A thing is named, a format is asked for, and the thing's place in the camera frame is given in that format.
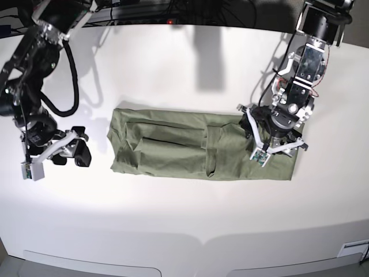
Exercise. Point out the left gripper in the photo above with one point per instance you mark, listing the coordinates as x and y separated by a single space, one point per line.
279 121

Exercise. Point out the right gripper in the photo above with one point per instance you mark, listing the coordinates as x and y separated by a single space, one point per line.
47 142

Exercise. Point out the olive green T-shirt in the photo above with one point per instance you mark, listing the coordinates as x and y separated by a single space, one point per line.
179 144

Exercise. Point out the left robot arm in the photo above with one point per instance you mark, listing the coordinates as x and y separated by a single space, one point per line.
322 23

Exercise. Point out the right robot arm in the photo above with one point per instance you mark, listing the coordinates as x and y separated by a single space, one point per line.
22 76

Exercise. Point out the white label sticker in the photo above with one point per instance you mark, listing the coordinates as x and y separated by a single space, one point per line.
353 248

